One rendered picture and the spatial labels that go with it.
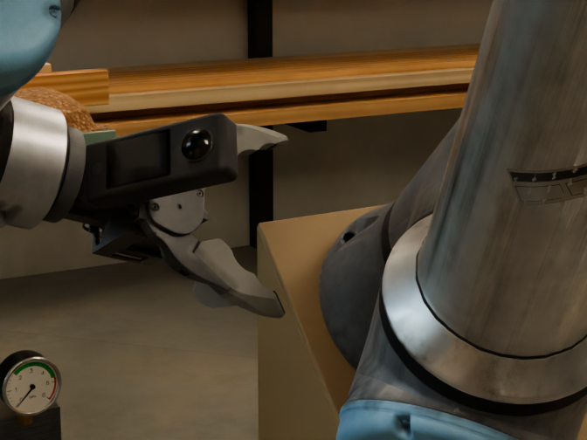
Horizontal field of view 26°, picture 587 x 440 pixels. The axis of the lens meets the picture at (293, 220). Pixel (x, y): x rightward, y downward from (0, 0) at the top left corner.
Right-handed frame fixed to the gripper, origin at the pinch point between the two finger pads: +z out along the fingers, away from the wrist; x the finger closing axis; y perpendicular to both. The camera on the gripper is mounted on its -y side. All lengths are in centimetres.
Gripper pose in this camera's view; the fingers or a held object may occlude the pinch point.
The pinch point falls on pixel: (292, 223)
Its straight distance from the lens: 100.9
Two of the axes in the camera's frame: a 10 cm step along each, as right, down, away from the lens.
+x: -0.2, 9.3, -3.7
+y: -5.7, 2.9, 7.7
